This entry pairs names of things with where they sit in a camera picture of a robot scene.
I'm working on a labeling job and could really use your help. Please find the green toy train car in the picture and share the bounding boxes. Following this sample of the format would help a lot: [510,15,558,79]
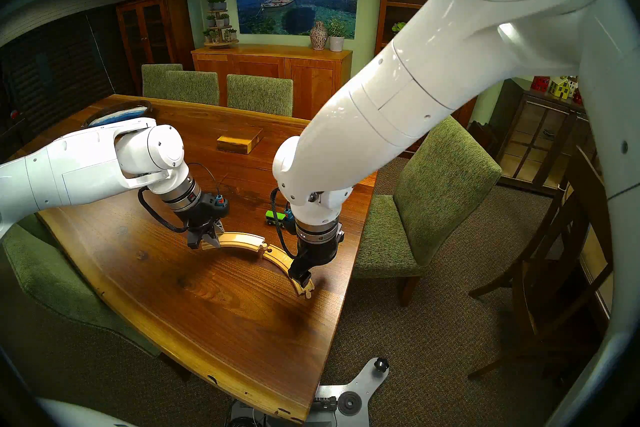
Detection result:
[265,211,297,234]

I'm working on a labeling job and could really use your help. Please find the green upholstered dining chair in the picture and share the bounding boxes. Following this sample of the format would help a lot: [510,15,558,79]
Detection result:
[226,74,294,117]
[141,63,183,99]
[352,116,502,306]
[166,71,221,106]
[0,213,163,357]

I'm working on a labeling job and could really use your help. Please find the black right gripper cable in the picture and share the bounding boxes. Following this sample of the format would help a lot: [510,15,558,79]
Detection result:
[270,188,301,260]

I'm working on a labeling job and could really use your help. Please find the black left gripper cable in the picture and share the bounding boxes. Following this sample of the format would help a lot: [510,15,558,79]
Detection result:
[137,187,190,234]

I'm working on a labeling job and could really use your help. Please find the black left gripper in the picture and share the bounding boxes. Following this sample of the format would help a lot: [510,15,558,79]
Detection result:
[176,195,230,250]

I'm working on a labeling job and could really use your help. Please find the dark slatted window shutter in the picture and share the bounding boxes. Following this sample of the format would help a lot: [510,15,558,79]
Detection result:
[0,0,118,141]

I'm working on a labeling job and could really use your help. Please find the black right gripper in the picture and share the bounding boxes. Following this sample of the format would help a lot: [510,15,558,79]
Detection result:
[287,230,346,288]

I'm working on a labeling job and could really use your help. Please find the yellow miniature house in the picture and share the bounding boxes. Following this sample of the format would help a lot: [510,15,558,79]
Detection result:
[549,76,573,100]

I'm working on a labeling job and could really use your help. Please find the curved wooden train track piece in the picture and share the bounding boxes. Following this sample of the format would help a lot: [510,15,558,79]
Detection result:
[261,245,316,299]
[201,231,268,256]

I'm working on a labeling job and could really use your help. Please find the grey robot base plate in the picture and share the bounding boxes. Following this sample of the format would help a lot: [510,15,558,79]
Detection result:
[312,357,391,427]

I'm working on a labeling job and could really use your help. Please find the flat wooden box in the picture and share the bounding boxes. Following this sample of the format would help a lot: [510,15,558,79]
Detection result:
[216,127,264,155]

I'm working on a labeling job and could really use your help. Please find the dark glass-front console table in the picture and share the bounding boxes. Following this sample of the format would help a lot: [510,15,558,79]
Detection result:
[492,78,596,196]

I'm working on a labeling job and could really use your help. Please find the light wooden sideboard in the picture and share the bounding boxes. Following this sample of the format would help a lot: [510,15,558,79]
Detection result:
[191,44,354,120]

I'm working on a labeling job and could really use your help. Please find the plant in white pot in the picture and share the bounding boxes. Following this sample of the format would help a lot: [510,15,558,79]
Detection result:
[326,17,347,52]

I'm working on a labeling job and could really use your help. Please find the tiered stand with plants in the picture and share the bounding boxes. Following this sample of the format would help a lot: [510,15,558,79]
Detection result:
[202,0,240,49]

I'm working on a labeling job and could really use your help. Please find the dark wooden chair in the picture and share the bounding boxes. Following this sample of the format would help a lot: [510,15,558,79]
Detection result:
[467,146,613,381]

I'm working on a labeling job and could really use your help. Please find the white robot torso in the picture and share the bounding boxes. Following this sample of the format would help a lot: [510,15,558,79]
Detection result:
[37,398,138,427]

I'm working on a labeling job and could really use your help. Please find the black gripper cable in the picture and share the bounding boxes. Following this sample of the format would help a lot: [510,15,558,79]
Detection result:
[270,188,301,260]
[137,187,190,234]

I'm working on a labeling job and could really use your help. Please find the dark wood glass-door cabinet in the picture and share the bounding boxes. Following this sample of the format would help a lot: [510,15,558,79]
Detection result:
[115,0,195,96]

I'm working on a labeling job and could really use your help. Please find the patterned ceramic vase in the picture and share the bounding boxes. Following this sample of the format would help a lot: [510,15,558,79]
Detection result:
[310,21,329,50]

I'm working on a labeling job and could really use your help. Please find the blue platter with dark rim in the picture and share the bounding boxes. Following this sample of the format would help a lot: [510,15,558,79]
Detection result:
[82,100,152,127]

